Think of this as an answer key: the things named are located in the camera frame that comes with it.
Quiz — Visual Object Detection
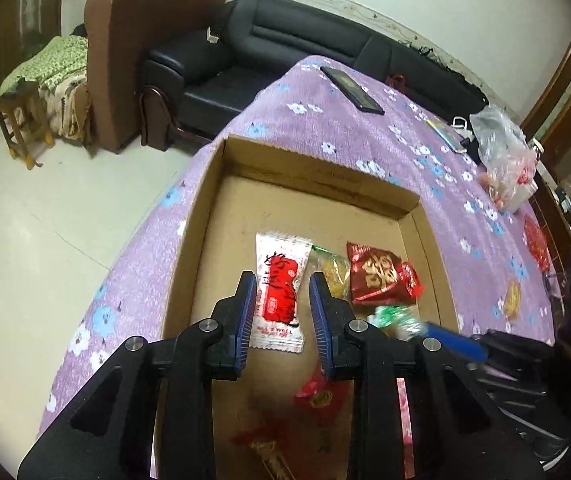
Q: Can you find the wooden door frame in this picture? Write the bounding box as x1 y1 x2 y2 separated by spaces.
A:
520 14 571 162

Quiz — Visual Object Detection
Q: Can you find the green candy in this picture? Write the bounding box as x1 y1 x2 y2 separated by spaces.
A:
369 304 429 341

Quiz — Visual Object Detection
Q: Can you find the black leather sofa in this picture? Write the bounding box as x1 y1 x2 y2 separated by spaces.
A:
140 0 491 154

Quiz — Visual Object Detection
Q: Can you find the clear plastic bag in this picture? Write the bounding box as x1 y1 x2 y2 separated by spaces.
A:
469 104 539 212

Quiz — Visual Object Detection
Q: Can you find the red and gold stick candy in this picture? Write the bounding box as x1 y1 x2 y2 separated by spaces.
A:
230 422 299 480

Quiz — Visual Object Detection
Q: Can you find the pink and red snack packet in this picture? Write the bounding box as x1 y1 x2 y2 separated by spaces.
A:
394 377 415 453

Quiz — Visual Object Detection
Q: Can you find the brown armchair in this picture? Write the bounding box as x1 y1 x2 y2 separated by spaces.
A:
84 0 232 155

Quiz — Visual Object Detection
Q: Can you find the yellow snack packet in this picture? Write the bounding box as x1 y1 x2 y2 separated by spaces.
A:
310 245 352 300

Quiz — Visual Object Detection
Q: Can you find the wooden glass-door cabinet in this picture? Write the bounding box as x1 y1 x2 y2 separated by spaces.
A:
0 0 65 157

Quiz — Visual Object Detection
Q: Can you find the black phone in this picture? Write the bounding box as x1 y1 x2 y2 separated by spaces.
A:
320 65 385 116

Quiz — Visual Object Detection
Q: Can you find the black pouch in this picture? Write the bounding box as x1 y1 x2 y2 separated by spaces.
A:
464 134 487 164

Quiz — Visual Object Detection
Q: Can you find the yellow round snack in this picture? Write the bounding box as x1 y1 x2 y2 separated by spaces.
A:
502 280 524 320

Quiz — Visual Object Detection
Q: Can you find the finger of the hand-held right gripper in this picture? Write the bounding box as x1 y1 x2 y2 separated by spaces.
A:
426 322 489 362

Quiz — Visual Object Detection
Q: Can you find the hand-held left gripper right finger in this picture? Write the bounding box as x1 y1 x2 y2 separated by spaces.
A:
308 271 546 480

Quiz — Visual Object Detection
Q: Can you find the large red flat packet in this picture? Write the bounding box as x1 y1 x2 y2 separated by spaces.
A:
522 214 552 275

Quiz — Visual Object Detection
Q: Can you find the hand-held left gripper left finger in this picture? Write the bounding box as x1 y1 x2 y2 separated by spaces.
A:
17 270 258 480

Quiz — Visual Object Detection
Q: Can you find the red foil twist candy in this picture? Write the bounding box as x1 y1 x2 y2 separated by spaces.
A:
293 367 349 413

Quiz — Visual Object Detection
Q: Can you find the colourful flat phone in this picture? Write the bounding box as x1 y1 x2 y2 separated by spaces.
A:
425 118 469 154

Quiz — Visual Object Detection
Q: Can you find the white and red snack packet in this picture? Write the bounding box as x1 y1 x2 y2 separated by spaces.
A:
248 231 313 354

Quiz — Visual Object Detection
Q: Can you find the dark red gold-print packet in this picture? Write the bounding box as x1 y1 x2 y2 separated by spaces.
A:
345 241 425 307

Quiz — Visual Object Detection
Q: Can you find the purple floral blanket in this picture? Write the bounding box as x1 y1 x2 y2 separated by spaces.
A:
38 54 557 480

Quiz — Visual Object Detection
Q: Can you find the wooden stool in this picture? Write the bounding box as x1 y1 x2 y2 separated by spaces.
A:
0 77 57 171

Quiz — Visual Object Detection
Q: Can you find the shallow cardboard box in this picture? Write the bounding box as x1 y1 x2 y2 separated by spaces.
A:
153 135 462 480

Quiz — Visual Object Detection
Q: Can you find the green patterned blanket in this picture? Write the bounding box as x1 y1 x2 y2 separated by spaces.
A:
0 35 92 141

